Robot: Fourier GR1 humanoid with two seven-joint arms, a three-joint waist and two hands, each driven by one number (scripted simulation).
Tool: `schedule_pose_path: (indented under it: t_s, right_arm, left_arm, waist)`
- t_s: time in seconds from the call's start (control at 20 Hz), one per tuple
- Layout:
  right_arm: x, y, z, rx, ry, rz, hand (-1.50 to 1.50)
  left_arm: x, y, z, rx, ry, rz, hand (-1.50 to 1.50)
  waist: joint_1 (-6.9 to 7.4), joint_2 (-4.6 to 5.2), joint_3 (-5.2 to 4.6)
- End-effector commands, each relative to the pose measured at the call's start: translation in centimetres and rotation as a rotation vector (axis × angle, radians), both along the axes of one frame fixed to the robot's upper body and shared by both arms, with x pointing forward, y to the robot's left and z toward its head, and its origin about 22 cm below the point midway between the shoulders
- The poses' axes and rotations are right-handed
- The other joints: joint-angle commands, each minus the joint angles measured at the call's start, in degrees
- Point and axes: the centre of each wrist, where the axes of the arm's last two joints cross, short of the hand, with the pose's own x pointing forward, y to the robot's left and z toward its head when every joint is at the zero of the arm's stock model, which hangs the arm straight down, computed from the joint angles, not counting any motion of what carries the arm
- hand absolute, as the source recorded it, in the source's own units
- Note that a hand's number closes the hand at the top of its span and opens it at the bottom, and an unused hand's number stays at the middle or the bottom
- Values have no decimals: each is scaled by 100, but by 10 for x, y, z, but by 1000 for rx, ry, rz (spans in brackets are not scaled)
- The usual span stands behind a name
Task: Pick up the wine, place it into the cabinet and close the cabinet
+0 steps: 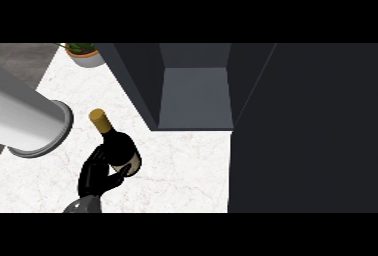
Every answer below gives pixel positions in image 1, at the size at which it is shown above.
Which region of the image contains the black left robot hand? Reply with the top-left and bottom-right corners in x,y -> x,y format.
77,143 -> 134,200

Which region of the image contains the dark wine bottle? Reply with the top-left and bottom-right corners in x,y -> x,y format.
88,108 -> 144,178

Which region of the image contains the dark grey open cabinet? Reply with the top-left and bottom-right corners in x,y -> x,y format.
94,42 -> 278,132

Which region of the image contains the dark grey cabinet door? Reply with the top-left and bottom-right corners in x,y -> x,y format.
227,42 -> 378,214

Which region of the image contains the green plant in white pot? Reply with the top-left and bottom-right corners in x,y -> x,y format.
55,42 -> 108,69

